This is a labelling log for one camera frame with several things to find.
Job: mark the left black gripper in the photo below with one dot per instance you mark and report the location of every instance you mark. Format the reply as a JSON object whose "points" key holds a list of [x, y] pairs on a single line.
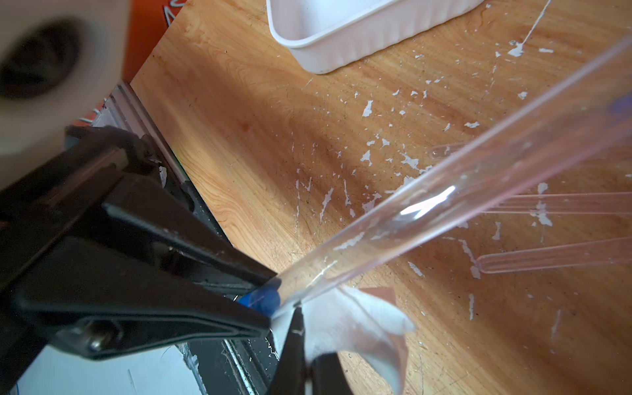
{"points": [[83, 298]]}

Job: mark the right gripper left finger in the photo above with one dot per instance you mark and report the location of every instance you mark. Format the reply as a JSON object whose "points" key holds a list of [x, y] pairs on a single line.
{"points": [[291, 360]]}

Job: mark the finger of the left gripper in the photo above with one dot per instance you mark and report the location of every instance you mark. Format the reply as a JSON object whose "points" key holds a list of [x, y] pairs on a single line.
{"points": [[152, 226]]}

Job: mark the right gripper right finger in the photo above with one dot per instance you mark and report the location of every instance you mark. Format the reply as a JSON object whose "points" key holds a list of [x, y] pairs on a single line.
{"points": [[328, 377]]}

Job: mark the white wipe cloth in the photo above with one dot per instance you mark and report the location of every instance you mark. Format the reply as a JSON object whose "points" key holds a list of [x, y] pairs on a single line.
{"points": [[366, 322]]}

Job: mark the test tube blue cap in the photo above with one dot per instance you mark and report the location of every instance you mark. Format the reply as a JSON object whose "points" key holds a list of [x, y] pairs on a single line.
{"points": [[601, 252], [586, 113], [572, 204]]}

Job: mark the white plastic tray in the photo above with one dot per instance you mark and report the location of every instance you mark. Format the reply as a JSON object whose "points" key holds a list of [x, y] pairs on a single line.
{"points": [[323, 36]]}

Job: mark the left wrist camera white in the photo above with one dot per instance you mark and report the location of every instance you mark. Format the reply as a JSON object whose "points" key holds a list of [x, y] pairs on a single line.
{"points": [[58, 59]]}

